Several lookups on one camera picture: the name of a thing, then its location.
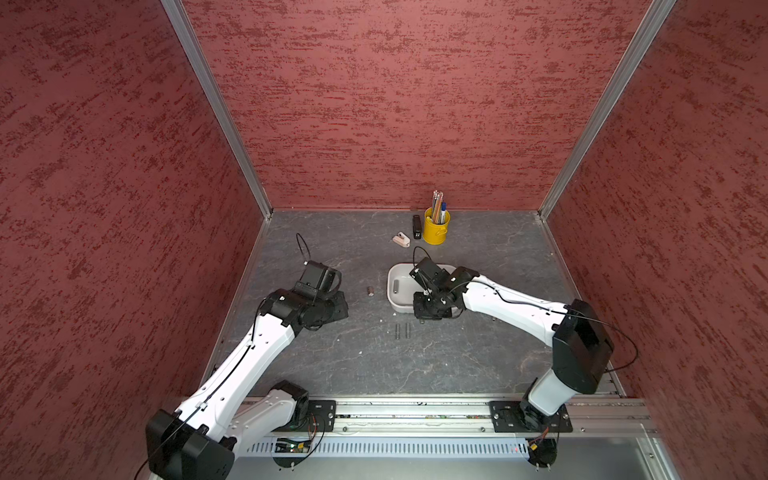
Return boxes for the white plastic storage box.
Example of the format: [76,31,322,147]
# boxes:
[387,263,432,315]

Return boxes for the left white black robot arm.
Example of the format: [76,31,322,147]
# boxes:
[145,290,348,479]

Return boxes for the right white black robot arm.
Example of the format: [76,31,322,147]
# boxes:
[410,259,615,433]

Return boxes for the yellow pen holder cup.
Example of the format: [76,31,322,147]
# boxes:
[422,208,451,245]

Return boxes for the pens in yellow cup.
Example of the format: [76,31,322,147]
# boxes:
[429,190,447,225]

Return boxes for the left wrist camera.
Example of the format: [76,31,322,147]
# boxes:
[292,260,342,300]

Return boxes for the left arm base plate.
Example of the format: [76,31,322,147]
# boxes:
[283,400,337,433]

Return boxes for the aluminium front rail frame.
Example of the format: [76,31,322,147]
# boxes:
[238,395,678,479]

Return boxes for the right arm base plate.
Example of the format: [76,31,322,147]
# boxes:
[488,400,573,434]

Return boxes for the left aluminium corner post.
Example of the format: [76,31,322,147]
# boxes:
[161,0,273,221]

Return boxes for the aluminium corner post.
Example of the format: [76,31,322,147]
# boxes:
[161,0,273,221]
[539,0,676,223]

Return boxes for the right aluminium corner post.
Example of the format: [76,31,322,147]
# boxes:
[539,0,676,223]

